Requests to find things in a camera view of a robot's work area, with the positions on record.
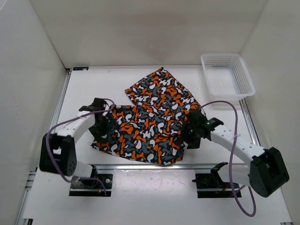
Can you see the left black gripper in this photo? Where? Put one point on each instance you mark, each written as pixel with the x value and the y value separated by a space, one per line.
pixel 111 126

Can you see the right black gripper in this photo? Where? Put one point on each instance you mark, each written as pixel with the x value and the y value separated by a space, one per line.
pixel 192 144

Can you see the orange camouflage shorts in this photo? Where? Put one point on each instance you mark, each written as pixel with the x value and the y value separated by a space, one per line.
pixel 150 130

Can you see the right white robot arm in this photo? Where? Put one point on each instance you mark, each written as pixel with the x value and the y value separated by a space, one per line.
pixel 264 170

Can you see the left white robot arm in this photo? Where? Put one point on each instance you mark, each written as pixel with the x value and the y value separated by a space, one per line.
pixel 58 153

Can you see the white plastic mesh basket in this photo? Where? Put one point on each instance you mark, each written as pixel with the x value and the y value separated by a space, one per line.
pixel 226 76

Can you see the dark corner label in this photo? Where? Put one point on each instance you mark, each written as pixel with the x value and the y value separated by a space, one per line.
pixel 80 68

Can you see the front aluminium rail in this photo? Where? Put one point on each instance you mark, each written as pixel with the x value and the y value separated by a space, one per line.
pixel 154 167

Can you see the left aluminium rail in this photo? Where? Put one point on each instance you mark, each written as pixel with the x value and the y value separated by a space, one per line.
pixel 61 97

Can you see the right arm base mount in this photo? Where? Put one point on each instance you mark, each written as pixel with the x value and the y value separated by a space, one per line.
pixel 210 185

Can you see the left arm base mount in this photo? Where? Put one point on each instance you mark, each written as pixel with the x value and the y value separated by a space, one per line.
pixel 102 187

